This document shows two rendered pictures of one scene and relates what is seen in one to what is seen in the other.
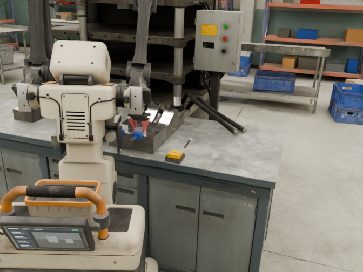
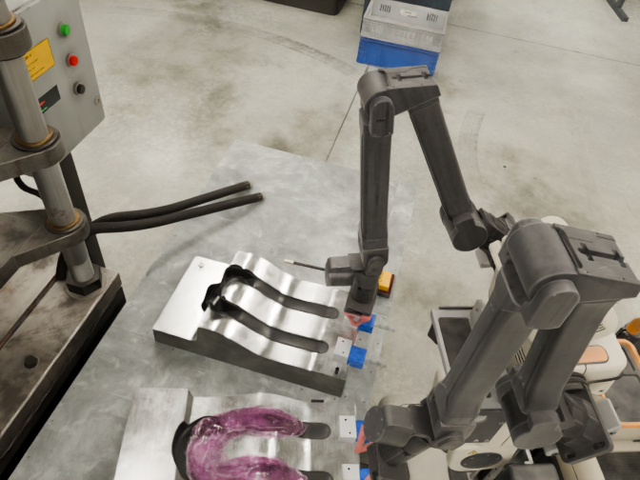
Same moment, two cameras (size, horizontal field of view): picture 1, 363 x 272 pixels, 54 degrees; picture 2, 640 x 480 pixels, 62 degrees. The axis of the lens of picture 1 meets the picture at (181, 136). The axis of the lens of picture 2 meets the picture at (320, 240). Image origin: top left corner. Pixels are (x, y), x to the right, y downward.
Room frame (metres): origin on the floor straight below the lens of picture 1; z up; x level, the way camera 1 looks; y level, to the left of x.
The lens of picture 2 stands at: (1.93, 1.00, 2.02)
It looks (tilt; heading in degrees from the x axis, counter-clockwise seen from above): 47 degrees down; 261
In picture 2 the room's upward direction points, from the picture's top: 8 degrees clockwise
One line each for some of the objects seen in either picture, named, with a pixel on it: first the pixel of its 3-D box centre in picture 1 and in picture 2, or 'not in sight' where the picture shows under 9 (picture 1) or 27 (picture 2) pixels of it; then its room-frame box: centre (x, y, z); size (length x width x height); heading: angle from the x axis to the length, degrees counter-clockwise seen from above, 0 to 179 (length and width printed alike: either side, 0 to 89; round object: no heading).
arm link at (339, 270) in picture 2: not in sight; (352, 265); (1.73, 0.22, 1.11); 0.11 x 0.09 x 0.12; 4
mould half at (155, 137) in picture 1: (149, 122); (264, 313); (1.93, 0.19, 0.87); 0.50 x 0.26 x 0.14; 162
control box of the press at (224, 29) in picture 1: (213, 114); (78, 226); (2.53, -0.23, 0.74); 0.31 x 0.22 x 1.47; 72
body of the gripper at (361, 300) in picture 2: (139, 110); (364, 289); (1.69, 0.22, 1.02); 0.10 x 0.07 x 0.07; 72
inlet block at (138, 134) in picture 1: (136, 136); (370, 323); (1.66, 0.23, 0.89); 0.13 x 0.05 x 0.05; 162
